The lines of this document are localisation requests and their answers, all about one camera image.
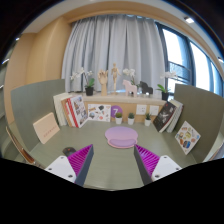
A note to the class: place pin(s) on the purple round number sign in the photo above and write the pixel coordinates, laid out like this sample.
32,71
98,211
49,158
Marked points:
115,109

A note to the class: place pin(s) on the black cover book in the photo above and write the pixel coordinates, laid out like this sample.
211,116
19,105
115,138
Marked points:
164,117

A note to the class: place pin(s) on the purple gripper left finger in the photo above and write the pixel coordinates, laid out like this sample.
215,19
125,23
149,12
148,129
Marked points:
80,162

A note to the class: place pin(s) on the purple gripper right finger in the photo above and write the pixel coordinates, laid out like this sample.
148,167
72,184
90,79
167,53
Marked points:
146,161

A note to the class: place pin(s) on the small potted plant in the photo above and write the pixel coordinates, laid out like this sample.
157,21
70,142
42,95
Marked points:
147,121
131,117
118,118

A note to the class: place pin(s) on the white wall socket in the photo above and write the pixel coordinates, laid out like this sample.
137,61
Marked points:
141,109
153,110

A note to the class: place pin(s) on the wooden chair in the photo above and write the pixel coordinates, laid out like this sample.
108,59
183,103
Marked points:
26,156

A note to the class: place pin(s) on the black computer mouse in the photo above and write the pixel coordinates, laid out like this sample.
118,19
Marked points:
68,151

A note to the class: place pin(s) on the red and white book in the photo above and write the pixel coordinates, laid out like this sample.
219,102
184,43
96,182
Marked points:
78,111

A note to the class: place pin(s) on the wooden shelf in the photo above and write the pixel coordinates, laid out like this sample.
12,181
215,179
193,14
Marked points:
127,103

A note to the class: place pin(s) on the illustrated white card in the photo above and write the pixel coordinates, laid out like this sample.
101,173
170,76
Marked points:
99,112

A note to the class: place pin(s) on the grey curtain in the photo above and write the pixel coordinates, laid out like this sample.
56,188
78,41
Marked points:
108,41

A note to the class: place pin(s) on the white wall socket left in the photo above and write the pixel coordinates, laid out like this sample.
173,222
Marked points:
141,109

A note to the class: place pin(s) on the white orchid middle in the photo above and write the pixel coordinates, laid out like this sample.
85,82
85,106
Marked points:
131,74

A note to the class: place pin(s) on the purple mouse pad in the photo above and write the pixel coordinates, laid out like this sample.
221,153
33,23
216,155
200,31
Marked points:
121,137

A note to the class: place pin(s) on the white orchid black pot left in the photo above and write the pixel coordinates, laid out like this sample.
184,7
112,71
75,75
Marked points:
89,86

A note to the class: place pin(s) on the colourful sticker card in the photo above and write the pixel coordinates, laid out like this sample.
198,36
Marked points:
187,137

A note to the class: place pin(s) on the white book stack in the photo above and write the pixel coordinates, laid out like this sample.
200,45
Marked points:
62,118

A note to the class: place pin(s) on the beige wooden sign board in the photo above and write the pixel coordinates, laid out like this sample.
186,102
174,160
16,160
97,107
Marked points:
46,128

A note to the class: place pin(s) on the wooden mannequin figure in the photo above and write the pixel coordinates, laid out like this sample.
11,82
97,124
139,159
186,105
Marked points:
114,72

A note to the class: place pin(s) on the pink horse figurine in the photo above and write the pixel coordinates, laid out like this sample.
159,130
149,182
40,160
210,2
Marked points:
129,87

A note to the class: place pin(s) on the white orchid black pot right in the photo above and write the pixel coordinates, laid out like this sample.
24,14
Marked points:
163,88

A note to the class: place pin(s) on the wooden hand model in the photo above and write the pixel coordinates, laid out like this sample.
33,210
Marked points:
103,79

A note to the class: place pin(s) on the black horse figurine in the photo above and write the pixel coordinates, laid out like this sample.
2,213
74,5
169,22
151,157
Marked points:
146,88

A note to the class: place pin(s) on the small potted plant middle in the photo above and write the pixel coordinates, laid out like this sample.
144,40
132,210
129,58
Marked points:
131,117

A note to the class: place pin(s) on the small potted plant left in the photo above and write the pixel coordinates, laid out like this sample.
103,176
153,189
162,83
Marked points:
118,118

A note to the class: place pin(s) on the grey book behind black book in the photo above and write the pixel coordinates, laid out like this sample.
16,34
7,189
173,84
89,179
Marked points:
177,113

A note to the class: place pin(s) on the small potted plant right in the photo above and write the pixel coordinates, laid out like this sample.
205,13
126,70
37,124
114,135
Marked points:
147,121

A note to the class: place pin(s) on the white orchid black pot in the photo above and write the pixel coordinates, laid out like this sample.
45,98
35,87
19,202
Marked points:
89,86
163,88

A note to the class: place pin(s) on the white wall socket right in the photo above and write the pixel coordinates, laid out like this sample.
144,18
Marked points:
153,110

